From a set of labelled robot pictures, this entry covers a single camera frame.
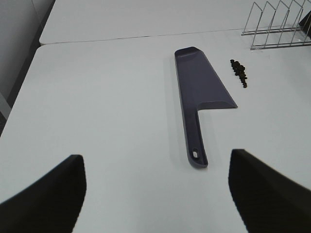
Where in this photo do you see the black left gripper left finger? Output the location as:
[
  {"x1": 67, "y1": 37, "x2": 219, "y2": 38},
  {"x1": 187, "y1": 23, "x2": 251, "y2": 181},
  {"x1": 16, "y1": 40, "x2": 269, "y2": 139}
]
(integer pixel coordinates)
[{"x1": 0, "y1": 155, "x2": 86, "y2": 233}]

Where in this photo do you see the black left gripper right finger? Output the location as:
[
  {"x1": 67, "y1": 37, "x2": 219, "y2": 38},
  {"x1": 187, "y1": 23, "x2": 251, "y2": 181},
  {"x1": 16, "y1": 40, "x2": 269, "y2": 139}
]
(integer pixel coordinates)
[{"x1": 228, "y1": 149, "x2": 311, "y2": 233}]

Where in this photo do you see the pile of coffee beans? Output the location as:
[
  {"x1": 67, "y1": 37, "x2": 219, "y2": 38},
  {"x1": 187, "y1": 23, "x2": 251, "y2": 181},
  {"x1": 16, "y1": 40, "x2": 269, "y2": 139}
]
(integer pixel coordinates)
[{"x1": 230, "y1": 59, "x2": 248, "y2": 88}]

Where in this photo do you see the chrome wire dish rack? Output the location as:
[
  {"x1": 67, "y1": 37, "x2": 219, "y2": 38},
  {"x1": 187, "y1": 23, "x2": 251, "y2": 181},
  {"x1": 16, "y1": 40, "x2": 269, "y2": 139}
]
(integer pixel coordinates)
[{"x1": 241, "y1": 0, "x2": 311, "y2": 50}]

